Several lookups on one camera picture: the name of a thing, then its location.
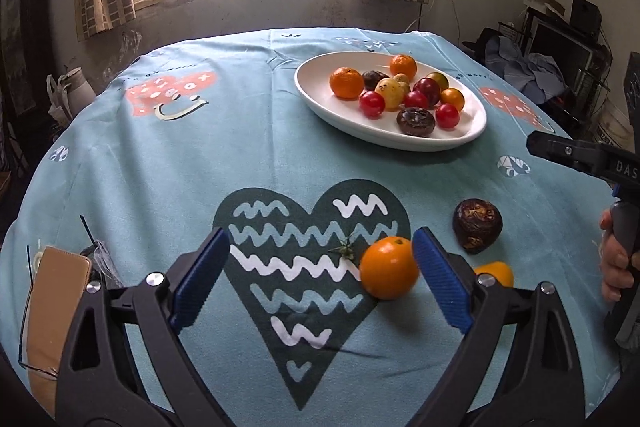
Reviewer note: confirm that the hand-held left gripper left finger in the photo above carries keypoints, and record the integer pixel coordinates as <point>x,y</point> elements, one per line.
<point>200,279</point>

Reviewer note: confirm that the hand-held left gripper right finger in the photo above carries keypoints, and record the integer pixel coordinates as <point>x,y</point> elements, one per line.
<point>442,282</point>

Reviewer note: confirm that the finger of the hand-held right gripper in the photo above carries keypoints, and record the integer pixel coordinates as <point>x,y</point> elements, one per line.
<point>565,150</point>

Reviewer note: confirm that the yellow orange round fruit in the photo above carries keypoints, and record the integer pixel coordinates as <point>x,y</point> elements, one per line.
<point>496,274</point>

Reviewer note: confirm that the round smooth orange fruit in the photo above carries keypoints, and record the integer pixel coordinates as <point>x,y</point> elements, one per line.
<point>389,267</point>

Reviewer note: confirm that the dark brown water chestnut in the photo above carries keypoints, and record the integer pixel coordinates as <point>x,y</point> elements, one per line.
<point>477,219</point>
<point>372,78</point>
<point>415,122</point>

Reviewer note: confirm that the red cherry tomato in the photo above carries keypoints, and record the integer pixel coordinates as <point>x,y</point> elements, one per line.
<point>415,100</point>
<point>372,103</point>
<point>447,115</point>

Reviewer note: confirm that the yellow orange cherry tomato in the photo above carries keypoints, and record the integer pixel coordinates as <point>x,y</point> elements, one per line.
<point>452,99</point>

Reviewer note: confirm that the green yellow citrus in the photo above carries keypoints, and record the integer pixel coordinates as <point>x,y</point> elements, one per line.
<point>437,78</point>

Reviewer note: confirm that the dark red plum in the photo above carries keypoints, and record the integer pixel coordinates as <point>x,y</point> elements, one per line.
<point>428,88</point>

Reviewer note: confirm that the small yellow green fruit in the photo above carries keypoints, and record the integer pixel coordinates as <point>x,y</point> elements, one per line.
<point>401,78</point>

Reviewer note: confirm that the orange mandarin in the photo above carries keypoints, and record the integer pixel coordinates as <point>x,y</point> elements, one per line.
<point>403,65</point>
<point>346,83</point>

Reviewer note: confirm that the yellow spotted plum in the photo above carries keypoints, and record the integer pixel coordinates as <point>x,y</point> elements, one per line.
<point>389,91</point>

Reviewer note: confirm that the white oval plate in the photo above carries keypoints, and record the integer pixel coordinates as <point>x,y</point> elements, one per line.
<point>325,107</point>

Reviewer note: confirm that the person's right hand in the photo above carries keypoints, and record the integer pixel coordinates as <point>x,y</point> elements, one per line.
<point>611,257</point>

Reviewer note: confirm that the white bucket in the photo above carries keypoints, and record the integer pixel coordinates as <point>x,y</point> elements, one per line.
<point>612,127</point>

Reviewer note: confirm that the pile of blue clothes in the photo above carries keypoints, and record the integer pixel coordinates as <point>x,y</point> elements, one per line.
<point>535,69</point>

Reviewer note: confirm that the green tomato stem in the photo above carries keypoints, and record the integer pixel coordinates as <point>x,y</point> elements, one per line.
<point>345,249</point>

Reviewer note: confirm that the thin-framed eyeglasses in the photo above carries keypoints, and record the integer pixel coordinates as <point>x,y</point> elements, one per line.
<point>95,252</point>

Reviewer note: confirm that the dark monitor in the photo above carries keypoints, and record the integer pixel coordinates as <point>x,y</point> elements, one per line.
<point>560,39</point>

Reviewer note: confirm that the blue printed tablecloth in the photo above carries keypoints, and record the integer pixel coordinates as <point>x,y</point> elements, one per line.
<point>175,157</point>

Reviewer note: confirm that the black speaker box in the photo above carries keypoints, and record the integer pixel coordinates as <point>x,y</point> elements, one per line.
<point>586,17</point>

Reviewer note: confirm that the white plastic bag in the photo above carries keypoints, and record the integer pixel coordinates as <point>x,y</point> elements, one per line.
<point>57,99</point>

